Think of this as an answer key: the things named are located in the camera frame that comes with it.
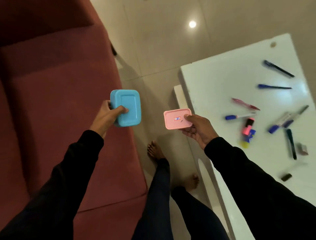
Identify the person's left hand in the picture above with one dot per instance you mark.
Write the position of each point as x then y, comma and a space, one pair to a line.
106, 120

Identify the black-capped white marker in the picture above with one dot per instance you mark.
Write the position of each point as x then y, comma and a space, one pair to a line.
286, 177

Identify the pink pen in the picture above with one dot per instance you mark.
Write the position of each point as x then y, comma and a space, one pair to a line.
244, 103

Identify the green pen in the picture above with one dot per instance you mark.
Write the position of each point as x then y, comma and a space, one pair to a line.
290, 142

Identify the teal box with white lid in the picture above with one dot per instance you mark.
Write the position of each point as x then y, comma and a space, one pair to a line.
129, 103

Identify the white eraser pink sleeve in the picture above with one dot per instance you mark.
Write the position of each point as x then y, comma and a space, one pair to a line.
302, 149

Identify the person's right hand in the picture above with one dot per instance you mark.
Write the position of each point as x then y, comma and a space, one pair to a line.
202, 131

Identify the blue-capped white marker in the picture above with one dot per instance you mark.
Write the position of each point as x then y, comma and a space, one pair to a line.
274, 128
232, 117

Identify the white table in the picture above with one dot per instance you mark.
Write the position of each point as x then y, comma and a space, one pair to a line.
222, 81

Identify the person's leg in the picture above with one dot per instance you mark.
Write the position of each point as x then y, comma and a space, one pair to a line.
158, 197
195, 212

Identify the person's right leg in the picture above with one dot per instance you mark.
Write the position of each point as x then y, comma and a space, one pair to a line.
195, 212

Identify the blue-capped thin grey pen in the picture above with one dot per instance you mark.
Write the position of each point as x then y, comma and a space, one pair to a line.
296, 115

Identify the pink highlighter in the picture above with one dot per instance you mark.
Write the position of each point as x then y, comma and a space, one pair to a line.
248, 126

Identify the red fabric sofa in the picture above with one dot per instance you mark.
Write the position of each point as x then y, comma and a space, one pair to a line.
61, 86

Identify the person's left leg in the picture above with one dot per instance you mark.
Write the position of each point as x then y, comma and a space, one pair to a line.
158, 197

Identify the small pink lidded box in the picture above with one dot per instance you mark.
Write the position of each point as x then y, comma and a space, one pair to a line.
172, 120

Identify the person's left forearm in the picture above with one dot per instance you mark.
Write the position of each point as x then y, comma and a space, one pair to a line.
56, 188

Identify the person's right forearm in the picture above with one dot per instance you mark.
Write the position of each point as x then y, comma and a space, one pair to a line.
259, 190

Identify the yellow-capped blue glue stick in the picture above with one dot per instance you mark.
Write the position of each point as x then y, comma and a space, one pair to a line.
248, 138

